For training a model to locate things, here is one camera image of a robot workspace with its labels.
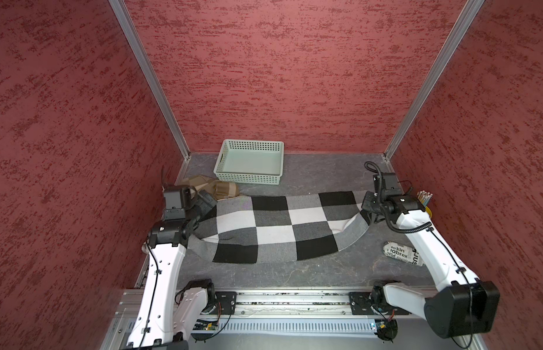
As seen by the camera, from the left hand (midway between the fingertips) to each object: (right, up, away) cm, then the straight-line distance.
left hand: (206, 207), depth 75 cm
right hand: (+60, 0, +6) cm, 61 cm away
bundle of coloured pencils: (+83, +3, +8) cm, 83 cm away
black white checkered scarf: (+22, -12, +17) cm, 30 cm away
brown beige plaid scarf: (-2, +4, +25) cm, 26 cm away
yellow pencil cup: (+87, -4, +12) cm, 88 cm away
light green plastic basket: (+10, +19, +40) cm, 45 cm away
